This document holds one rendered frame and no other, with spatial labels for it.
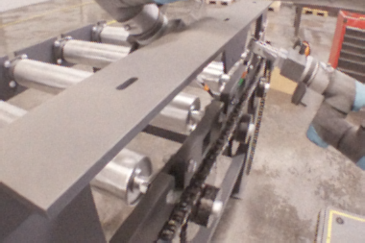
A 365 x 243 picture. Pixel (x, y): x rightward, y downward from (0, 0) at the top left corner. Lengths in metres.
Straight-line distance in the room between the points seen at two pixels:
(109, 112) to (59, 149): 0.05
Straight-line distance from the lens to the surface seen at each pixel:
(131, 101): 0.22
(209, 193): 0.51
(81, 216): 0.28
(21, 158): 0.18
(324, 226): 1.31
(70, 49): 1.36
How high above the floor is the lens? 1.27
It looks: 30 degrees down
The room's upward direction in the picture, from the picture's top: 2 degrees clockwise
